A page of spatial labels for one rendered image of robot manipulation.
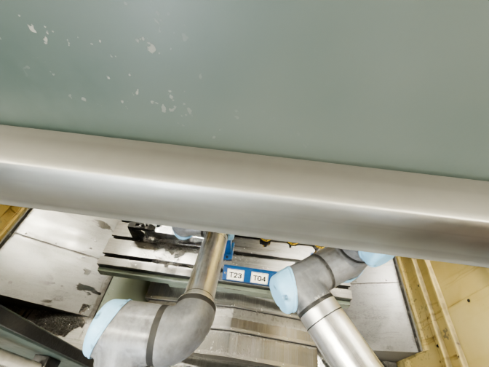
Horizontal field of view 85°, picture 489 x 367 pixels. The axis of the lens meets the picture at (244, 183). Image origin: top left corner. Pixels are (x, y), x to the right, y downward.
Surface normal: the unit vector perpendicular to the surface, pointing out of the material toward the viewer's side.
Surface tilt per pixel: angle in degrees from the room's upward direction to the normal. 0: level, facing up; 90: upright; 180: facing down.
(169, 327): 10
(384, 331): 24
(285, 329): 7
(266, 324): 8
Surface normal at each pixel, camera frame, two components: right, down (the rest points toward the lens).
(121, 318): 0.06, -0.75
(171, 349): 0.37, -0.04
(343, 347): -0.33, -0.48
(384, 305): -0.36, -0.67
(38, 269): 0.45, -0.57
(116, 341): -0.02, -0.16
